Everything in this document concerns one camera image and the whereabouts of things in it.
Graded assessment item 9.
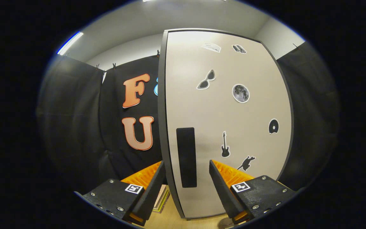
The black backdrop cloth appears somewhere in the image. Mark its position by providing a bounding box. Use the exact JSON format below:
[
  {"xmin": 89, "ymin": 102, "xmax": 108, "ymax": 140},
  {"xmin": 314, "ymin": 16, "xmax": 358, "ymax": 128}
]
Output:
[{"xmin": 37, "ymin": 41, "xmax": 341, "ymax": 194}]

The grey shoe cabinet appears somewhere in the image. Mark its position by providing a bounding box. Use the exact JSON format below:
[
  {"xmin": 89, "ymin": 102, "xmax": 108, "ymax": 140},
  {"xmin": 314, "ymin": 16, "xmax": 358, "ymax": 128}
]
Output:
[{"xmin": 158, "ymin": 28, "xmax": 295, "ymax": 220}]

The book with yellow edge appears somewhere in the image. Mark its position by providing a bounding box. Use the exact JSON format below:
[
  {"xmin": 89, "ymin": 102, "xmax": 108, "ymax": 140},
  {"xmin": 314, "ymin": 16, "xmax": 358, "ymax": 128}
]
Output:
[{"xmin": 153, "ymin": 194, "xmax": 171, "ymax": 213}]

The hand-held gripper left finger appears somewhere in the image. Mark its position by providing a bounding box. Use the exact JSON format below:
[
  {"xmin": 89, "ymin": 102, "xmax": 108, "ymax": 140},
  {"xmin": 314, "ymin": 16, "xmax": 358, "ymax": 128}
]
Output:
[{"xmin": 82, "ymin": 161, "xmax": 166, "ymax": 227}]

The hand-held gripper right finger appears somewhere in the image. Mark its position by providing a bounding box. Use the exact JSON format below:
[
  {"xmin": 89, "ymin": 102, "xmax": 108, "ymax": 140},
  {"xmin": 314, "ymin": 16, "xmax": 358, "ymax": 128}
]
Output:
[{"xmin": 209, "ymin": 160, "xmax": 297, "ymax": 225}]

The ceiling light strip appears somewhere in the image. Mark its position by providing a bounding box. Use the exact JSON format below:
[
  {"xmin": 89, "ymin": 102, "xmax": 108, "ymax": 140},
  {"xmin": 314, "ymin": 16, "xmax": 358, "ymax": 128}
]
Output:
[{"xmin": 57, "ymin": 31, "xmax": 84, "ymax": 55}]

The black door handle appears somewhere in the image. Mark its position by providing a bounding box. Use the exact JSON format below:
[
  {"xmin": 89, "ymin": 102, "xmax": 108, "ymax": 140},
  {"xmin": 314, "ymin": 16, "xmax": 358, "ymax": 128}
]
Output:
[{"xmin": 176, "ymin": 127, "xmax": 197, "ymax": 188}]

